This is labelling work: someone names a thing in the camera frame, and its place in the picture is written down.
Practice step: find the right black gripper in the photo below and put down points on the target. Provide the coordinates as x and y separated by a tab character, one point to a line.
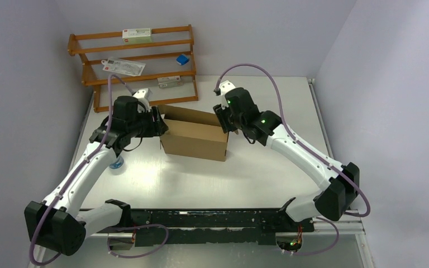
221	114

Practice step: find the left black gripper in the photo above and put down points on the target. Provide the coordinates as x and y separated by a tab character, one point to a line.
156	128

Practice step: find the brown cardboard box sheet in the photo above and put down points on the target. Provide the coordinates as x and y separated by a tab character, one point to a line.
193	133

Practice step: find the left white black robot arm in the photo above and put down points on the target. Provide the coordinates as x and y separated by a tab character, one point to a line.
57	222

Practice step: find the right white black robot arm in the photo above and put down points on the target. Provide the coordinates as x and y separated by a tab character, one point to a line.
335	194

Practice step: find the small white box lower shelf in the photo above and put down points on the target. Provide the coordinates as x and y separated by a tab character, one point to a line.
169	82

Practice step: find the small blue box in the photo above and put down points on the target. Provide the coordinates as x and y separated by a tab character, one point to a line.
182	59

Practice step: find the white green box top shelf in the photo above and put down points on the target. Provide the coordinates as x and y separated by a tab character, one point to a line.
136	36

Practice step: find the blue white patterned round tape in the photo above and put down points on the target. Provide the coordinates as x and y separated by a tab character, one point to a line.
117	163

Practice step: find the orange wooden shelf rack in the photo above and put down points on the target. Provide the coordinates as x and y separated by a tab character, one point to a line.
159	59

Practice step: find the clear plastic package red label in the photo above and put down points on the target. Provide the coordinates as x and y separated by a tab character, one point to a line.
124	67

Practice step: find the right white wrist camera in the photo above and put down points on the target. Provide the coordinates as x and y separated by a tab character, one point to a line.
224	87

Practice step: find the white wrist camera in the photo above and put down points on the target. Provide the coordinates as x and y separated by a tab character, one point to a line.
143	95
224	87

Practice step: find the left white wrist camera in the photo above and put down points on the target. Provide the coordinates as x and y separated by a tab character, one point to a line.
143	95

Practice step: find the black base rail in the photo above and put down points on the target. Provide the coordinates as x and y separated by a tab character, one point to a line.
178	226

